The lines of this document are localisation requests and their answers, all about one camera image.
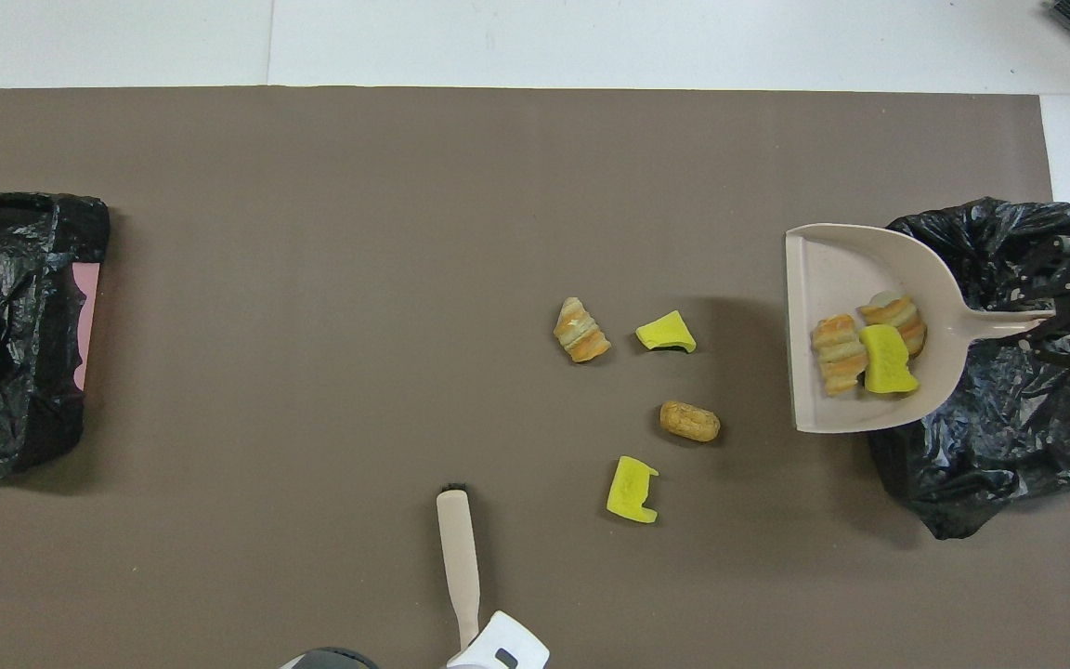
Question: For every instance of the beige plastic dustpan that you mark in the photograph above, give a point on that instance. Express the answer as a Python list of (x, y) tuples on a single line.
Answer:
[(832, 269)]

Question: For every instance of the brown bread roll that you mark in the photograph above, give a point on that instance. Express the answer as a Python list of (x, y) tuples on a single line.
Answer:
[(689, 421)]

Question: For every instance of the notched yellow sponge piece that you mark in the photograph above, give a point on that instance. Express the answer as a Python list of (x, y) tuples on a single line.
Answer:
[(630, 488)]

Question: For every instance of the beige hand brush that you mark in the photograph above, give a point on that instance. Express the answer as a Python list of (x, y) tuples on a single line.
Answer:
[(457, 539)]

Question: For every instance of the pink plastic bin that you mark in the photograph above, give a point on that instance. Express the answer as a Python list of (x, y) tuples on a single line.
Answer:
[(87, 316)]

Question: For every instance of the toy croissant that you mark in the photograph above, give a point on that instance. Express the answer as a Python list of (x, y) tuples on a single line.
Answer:
[(840, 358), (581, 332), (902, 316)]

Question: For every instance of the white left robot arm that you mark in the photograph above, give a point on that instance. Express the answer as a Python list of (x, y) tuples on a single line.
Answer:
[(507, 650)]

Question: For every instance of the brown table mat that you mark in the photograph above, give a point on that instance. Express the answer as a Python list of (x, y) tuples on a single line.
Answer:
[(405, 186)]

